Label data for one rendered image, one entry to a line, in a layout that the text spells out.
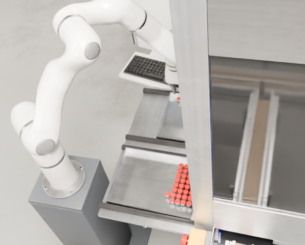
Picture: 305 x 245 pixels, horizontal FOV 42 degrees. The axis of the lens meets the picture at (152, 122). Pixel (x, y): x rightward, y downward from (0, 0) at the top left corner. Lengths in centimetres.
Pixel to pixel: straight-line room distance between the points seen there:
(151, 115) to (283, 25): 125
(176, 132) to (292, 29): 116
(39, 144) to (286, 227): 84
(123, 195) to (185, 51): 99
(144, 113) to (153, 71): 34
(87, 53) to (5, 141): 206
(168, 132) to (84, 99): 155
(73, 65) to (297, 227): 84
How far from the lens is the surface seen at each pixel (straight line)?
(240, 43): 73
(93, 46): 127
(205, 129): 93
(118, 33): 375
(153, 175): 168
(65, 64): 132
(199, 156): 104
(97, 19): 136
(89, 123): 308
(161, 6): 205
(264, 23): 70
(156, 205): 162
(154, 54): 227
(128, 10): 136
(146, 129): 182
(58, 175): 166
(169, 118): 184
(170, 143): 174
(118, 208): 162
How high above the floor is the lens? 232
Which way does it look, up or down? 51 degrees down
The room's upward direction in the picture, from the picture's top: 12 degrees counter-clockwise
